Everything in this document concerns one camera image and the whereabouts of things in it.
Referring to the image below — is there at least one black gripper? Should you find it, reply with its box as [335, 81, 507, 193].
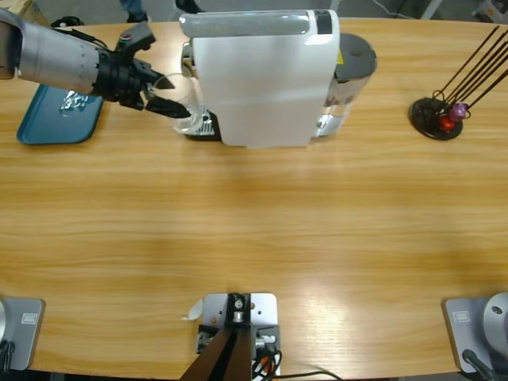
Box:
[93, 49, 191, 119]

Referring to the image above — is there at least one clear drinking glass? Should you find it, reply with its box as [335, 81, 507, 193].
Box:
[152, 72, 207, 134]

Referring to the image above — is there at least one white capsule coffee machine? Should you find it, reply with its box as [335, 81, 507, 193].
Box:
[177, 8, 342, 150]

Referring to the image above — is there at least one metal drip tray grate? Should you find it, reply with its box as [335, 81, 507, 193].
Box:
[174, 103, 221, 142]

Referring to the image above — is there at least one crumpled clear foil wrapper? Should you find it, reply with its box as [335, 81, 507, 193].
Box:
[59, 90, 90, 118]

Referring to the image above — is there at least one bystander in blue jeans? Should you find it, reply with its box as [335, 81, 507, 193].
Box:
[118, 0, 148, 24]

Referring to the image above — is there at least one teal plastic serving tray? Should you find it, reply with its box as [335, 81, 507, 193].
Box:
[16, 83, 106, 146]

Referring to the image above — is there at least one black floor equipment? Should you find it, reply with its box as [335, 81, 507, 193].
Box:
[51, 15, 83, 29]

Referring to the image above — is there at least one wooden crate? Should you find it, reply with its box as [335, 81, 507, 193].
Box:
[0, 0, 51, 29]

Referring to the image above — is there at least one clear water tank grey lid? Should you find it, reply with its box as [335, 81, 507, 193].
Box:
[311, 33, 379, 140]

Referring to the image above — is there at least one white paper tab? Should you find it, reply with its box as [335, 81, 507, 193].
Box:
[182, 299, 204, 321]

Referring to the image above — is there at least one white mounting block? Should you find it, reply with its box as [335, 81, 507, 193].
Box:
[197, 292, 283, 378]

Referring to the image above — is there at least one black capsule holder with rods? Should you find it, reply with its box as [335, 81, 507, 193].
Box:
[408, 25, 508, 141]

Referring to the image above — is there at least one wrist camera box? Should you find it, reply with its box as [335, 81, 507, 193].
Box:
[117, 21, 156, 55]

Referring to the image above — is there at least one dark brown post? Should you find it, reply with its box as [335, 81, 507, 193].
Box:
[178, 292, 253, 381]

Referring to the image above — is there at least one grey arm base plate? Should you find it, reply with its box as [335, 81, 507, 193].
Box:
[442, 292, 508, 374]
[0, 297, 47, 371]

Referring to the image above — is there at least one grey metal frame leg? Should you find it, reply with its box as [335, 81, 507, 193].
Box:
[420, 0, 444, 20]

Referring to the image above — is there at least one black cable at base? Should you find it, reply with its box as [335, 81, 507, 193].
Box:
[0, 340, 17, 371]
[462, 348, 497, 381]

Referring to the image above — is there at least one black power cable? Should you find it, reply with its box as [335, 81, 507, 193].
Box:
[277, 371, 342, 381]

